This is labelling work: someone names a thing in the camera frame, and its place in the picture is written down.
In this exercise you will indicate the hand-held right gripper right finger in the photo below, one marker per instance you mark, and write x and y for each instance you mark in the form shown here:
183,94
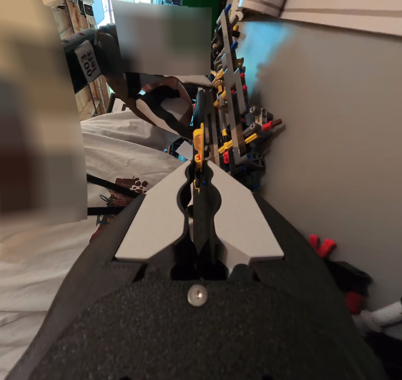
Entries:
241,223

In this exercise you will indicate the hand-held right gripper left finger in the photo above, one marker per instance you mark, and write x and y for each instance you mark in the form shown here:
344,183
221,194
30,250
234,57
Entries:
157,223

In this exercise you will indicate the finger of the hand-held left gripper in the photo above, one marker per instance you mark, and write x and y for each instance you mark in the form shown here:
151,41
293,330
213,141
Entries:
147,109
201,81

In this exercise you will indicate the lego car chassis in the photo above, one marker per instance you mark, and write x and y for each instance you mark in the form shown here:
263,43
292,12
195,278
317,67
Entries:
232,103

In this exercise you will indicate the small yellow lego piece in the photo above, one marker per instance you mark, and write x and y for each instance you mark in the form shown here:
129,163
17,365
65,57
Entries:
197,185

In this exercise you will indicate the yellow lego panel piece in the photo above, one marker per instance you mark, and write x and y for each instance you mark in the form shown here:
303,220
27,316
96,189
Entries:
198,141

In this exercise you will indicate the pile of red blue lego pins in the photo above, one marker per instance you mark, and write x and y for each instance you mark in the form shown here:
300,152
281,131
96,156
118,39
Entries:
348,279

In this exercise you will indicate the person's left hand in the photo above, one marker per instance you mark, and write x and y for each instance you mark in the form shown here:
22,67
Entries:
180,84

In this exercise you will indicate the framed black white marker sign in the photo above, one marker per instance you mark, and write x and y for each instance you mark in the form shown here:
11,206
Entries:
116,103

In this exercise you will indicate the person's white printed shirt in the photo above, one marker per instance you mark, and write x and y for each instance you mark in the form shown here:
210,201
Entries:
125,141

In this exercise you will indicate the ceiling mounted heater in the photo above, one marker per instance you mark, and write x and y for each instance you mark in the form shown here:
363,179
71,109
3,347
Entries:
91,6

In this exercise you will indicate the instruction booklet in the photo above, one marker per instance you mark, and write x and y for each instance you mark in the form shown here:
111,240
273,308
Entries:
329,3

